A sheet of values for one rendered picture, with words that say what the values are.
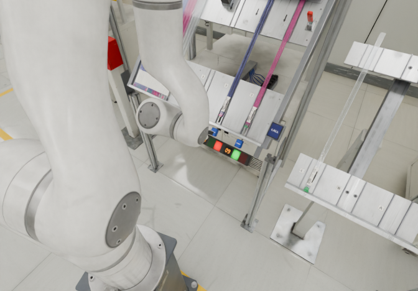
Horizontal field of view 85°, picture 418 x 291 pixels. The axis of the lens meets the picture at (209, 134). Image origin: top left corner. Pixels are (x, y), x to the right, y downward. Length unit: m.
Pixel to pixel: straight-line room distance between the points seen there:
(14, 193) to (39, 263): 1.32
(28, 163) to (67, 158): 0.09
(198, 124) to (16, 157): 0.30
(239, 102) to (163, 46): 0.49
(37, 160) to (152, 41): 0.27
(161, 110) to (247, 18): 0.60
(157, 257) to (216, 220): 0.83
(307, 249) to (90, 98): 1.37
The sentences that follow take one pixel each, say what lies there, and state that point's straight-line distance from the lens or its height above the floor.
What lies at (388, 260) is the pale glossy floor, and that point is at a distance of 1.69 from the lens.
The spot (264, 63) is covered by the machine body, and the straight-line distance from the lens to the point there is 1.49.
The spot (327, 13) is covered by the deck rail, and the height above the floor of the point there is 1.07.
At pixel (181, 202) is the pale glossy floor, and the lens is 1.52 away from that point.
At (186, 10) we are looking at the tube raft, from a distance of 1.11.
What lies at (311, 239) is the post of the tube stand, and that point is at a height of 0.01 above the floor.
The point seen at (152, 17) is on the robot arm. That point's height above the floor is 1.20.
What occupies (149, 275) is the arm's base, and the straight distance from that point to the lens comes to 0.67.
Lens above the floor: 1.35
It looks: 47 degrees down
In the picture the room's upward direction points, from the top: straight up
